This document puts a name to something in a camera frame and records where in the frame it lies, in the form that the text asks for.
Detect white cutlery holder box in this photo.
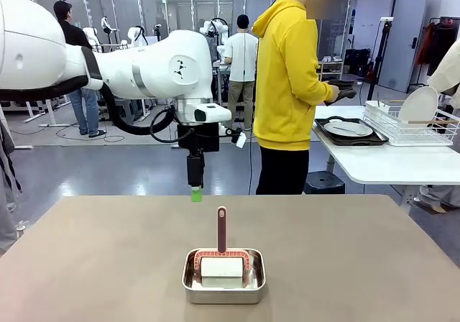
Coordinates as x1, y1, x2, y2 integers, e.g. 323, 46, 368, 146
364, 100, 391, 121

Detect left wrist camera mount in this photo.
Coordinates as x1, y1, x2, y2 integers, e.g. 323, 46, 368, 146
217, 124, 247, 149

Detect person in yellow hoodie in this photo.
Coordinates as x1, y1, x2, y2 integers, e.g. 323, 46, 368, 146
250, 0, 357, 196

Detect orange hanging jacket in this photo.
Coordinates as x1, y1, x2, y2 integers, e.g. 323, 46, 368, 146
416, 22, 434, 66

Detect thick black left arm hose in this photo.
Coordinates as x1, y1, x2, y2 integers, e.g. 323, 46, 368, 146
0, 47, 180, 137

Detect black tripod stand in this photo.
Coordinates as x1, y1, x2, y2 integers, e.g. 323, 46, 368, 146
360, 17, 393, 106

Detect black equipment cases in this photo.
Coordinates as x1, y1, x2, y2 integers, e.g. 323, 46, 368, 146
344, 47, 372, 78

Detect person in beige top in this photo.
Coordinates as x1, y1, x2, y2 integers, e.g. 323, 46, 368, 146
413, 37, 460, 215

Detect white side table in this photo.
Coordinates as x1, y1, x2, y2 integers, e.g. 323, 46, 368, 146
311, 105, 460, 215

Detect stainless steel rectangular tray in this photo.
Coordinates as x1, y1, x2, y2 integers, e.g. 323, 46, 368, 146
181, 248, 267, 305

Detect black plastic stool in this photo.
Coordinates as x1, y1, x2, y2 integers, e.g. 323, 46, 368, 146
303, 170, 346, 196

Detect pink lint roller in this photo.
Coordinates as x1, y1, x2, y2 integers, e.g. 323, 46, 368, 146
193, 206, 255, 290

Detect black hanging garment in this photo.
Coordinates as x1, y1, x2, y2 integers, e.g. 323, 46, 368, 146
427, 17, 459, 75

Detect white shoe rack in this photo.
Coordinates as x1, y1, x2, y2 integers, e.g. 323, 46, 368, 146
316, 60, 345, 84

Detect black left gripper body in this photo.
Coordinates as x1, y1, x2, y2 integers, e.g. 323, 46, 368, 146
177, 122, 221, 160

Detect white round plate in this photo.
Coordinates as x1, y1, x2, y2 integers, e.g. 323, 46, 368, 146
398, 86, 440, 125
323, 119, 374, 138

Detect white wire dish rack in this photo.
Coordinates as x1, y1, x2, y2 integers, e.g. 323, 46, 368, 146
362, 98, 460, 147

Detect grey door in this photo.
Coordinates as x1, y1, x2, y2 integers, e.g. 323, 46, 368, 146
378, 0, 429, 93

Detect person's right forearm yellow sleeve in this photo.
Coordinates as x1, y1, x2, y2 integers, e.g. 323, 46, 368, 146
308, 70, 337, 104

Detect person in white and grey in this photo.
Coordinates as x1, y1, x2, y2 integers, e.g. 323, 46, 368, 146
0, 111, 23, 254

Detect person in black shirt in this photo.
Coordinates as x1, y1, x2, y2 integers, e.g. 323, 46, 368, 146
52, 0, 107, 139

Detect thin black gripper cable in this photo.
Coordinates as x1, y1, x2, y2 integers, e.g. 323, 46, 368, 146
149, 106, 183, 145

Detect person in white t-shirt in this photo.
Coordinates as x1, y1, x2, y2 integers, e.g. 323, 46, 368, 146
224, 14, 259, 131

